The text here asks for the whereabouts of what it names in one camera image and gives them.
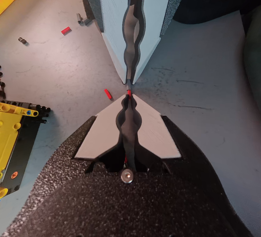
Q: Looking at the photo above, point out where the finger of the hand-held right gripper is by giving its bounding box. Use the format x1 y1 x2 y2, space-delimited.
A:
98 0 131 85
132 0 173 85

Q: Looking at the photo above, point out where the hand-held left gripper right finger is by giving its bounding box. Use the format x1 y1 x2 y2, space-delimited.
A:
131 93 182 172

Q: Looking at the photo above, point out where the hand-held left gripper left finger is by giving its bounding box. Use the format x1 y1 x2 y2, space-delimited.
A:
74 94 128 173

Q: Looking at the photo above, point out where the yellow lego vehicle model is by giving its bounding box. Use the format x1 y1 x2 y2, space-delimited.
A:
0 99 51 201

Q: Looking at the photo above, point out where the pile of red black pins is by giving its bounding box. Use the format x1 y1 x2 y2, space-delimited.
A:
0 65 6 99

